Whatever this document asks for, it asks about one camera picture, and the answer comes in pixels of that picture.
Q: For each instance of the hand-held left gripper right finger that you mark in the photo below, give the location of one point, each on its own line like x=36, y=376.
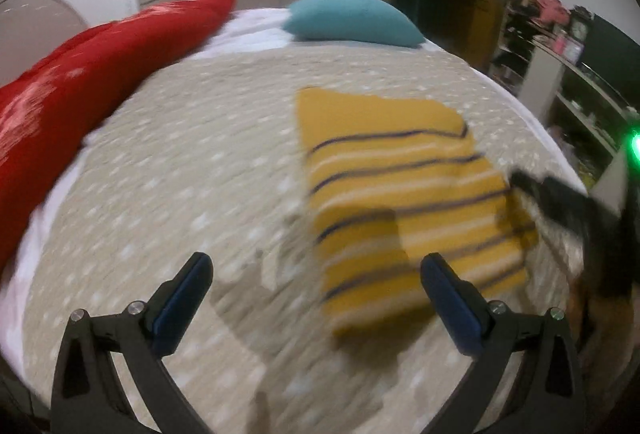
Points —
x=452, y=309

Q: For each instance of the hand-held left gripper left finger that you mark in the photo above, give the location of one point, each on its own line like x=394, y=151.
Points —
x=180, y=309

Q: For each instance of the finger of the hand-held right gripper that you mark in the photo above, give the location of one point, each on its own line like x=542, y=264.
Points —
x=555, y=199

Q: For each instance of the yellow striped sweater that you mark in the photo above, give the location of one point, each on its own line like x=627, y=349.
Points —
x=400, y=164

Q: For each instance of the white shelf unit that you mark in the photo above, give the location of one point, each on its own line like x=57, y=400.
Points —
x=545, y=84

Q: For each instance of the beige spotted blanket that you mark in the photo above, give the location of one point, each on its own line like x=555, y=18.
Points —
x=200, y=164

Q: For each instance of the pink box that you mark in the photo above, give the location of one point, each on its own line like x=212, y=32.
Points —
x=570, y=50

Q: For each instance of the cluttered storage rack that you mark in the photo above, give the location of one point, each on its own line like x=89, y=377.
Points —
x=510, y=49

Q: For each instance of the round clock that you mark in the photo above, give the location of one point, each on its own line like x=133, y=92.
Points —
x=580, y=29

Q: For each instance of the pink cloth pile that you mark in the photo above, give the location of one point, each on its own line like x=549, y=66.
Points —
x=545, y=6

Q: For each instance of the red patterned blanket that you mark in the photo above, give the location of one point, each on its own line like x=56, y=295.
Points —
x=75, y=79

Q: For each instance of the teal pillow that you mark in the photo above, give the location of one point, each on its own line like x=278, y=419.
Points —
x=350, y=16

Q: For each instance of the white bed sheet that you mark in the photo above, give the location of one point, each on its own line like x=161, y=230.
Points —
x=250, y=25

